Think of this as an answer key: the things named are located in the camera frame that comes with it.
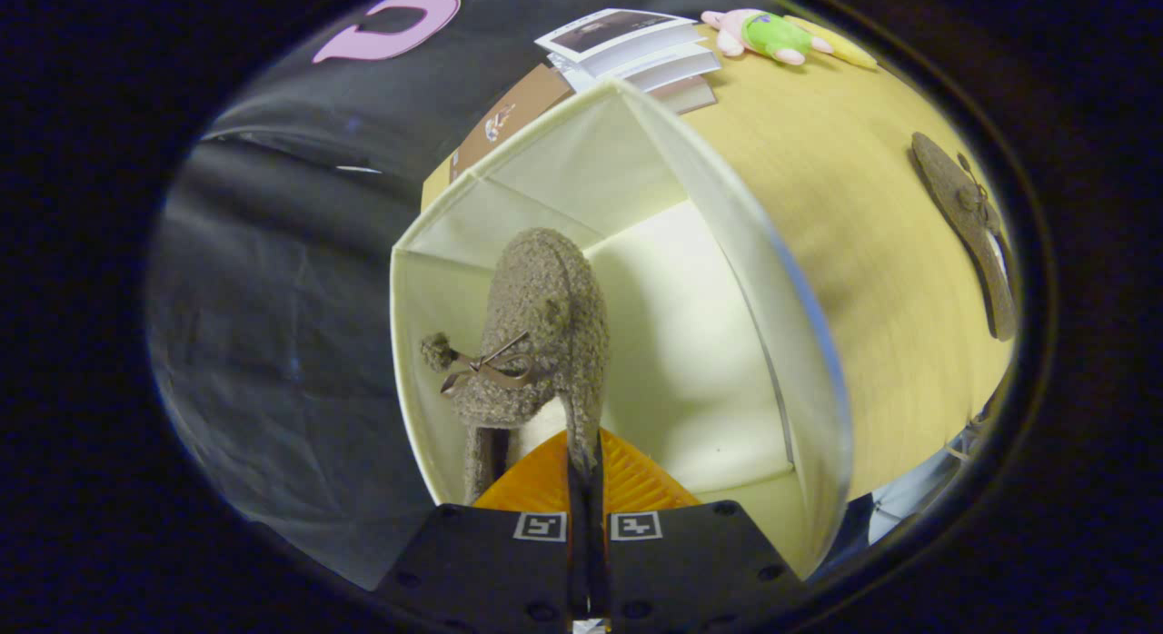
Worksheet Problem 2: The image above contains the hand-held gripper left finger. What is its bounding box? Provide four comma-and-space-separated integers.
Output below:
374, 430, 587, 633

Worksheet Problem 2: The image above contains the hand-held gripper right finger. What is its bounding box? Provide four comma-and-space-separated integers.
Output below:
586, 430, 808, 633

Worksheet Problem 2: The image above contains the grey fabric storage box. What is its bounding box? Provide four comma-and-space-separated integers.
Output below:
389, 78, 855, 580

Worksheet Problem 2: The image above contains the brown fuzzy slipper shoe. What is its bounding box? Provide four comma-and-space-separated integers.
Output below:
911, 132, 1019, 342
420, 227, 611, 508

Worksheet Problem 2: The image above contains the black backdrop cloth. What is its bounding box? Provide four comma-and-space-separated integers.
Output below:
145, 0, 791, 589

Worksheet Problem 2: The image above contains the brown book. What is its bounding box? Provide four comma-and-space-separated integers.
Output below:
450, 64, 575, 183

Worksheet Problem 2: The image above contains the pale pink book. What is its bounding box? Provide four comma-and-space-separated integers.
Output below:
650, 75, 719, 115

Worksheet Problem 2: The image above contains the plain white book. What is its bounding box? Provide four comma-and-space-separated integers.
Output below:
550, 42, 723, 94

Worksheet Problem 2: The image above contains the green and pink plush toy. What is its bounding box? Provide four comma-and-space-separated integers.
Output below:
700, 9, 835, 67

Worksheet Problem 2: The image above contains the yellow plush ball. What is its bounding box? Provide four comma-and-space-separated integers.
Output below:
786, 16, 880, 70

